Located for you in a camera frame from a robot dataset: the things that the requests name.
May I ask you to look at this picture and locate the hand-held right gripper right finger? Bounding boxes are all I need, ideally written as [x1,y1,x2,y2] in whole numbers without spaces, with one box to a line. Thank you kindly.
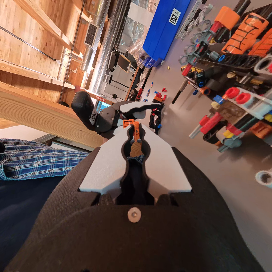
[139,124,193,205]

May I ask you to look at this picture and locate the ribbed silver air duct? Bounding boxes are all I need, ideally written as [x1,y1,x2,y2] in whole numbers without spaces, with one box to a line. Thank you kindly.
[88,0,130,95]

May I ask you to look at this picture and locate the large lego car chassis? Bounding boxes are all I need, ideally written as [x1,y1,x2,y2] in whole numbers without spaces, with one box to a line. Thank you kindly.
[178,0,272,188]

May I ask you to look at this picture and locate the clear plastic bags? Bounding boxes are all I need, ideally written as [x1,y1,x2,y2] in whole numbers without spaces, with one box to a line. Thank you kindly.
[119,0,153,62]

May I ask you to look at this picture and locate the ceiling vent grille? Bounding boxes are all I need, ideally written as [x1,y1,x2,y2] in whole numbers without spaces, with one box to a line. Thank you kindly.
[83,21,100,46]

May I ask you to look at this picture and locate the black metal tie rod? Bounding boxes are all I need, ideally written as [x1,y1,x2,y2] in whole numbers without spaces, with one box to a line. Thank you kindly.
[0,25,59,62]

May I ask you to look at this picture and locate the blue plastic storage box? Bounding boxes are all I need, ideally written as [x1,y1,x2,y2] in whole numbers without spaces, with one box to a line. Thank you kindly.
[142,0,192,67]

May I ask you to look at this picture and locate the chair with wooden back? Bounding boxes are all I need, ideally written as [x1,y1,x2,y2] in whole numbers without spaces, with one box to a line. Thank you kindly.
[107,50,133,74]

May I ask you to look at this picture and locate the dark navy trousers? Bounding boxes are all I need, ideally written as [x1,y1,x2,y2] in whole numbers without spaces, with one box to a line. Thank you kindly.
[0,175,73,272]

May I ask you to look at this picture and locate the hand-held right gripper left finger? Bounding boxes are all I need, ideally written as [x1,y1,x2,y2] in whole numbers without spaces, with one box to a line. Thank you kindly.
[79,125,133,205]

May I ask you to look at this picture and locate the black lego beam assembly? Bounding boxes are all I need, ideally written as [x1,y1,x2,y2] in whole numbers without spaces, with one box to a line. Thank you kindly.
[149,92,166,135]

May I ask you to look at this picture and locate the corrugated silver air duct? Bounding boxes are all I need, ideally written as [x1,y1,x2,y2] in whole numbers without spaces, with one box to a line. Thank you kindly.
[81,0,111,73]

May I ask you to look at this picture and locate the small orange lego panel assembly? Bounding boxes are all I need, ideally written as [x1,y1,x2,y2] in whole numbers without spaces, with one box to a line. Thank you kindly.
[123,119,141,142]

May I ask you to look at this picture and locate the scattered small blue lego pins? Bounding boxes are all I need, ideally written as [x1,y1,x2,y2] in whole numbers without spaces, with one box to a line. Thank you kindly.
[143,82,159,102]

